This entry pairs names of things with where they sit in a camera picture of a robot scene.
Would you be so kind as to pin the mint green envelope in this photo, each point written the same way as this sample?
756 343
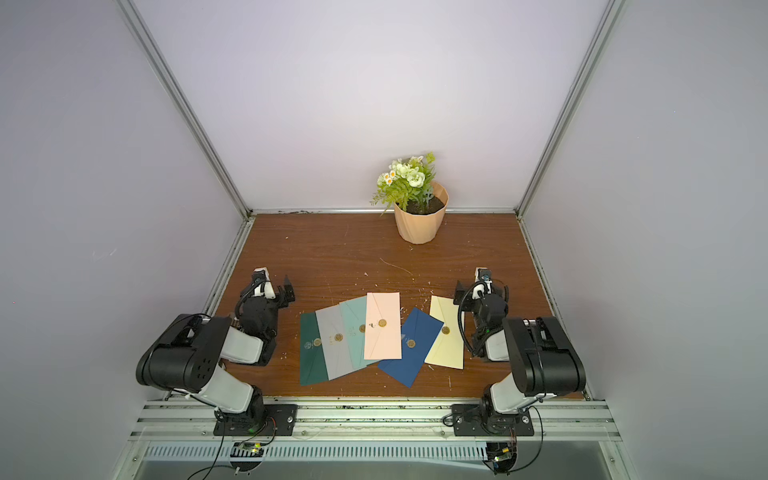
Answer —
354 316

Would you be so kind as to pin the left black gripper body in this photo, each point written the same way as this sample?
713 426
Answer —
282 294

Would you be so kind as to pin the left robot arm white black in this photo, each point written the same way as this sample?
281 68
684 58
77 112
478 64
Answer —
187 356

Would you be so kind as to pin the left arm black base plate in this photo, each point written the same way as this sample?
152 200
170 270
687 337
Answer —
269 419

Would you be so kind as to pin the pink envelope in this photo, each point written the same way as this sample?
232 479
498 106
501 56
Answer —
382 327

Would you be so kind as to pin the navy blue envelope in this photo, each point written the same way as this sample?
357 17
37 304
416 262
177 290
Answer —
419 333

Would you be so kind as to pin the aluminium rail frame front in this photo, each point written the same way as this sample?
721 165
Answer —
385 419

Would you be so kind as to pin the cream yellow envelope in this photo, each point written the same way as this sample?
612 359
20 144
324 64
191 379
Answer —
447 349

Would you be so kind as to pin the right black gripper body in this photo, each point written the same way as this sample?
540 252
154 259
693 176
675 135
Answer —
481 290

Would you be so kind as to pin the dark green envelope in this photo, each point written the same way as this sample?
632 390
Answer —
312 368

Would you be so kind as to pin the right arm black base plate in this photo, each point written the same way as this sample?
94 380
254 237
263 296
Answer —
475 420

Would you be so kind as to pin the grey envelope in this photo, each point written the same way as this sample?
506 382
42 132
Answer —
333 336

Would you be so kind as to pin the artificial green flower plant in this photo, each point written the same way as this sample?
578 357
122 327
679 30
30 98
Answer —
407 184

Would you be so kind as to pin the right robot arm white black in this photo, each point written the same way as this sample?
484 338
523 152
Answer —
543 362

